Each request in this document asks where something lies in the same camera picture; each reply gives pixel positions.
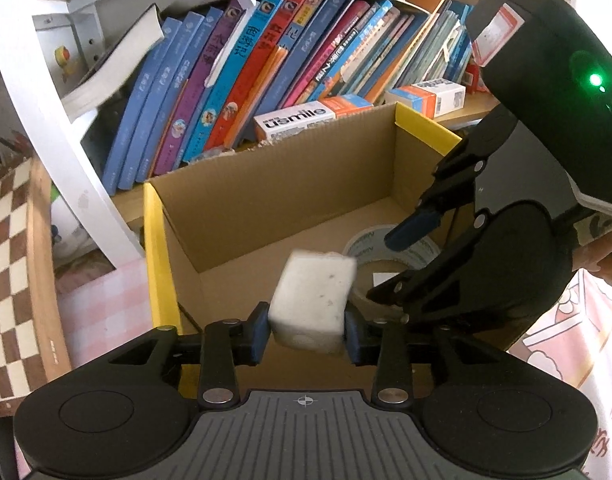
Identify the thick grey-edged book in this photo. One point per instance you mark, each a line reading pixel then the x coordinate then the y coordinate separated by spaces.
pixel 121 55

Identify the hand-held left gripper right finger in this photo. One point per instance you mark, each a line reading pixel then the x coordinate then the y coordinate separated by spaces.
pixel 353 342

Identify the white sponge block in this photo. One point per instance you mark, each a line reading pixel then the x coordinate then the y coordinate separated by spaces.
pixel 311 300

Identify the white adhesive tape roll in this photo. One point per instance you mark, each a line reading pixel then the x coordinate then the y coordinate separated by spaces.
pixel 361 245

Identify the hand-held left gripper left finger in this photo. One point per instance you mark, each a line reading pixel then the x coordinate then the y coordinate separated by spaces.
pixel 259 335

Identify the row of colourful books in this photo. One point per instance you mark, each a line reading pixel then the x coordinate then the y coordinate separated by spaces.
pixel 211 85

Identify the pink checkered cloth desktop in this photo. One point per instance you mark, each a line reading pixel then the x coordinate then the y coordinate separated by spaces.
pixel 106 320

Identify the white bookshelf frame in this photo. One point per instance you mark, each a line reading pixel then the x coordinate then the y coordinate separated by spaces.
pixel 51 110

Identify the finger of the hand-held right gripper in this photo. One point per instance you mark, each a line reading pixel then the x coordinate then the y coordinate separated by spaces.
pixel 413 227
pixel 425 285

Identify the yellow cardboard box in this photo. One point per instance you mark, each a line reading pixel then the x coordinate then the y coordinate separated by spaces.
pixel 286 185

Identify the person's right hand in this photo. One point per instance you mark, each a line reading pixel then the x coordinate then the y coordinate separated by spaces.
pixel 608 260

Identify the small white orange carton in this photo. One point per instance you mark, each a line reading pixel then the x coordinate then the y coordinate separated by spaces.
pixel 425 97

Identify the long white orange box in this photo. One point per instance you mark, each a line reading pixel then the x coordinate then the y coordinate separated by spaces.
pixel 291 122

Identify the wooden chessboard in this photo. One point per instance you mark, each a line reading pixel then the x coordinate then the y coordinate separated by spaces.
pixel 11 285

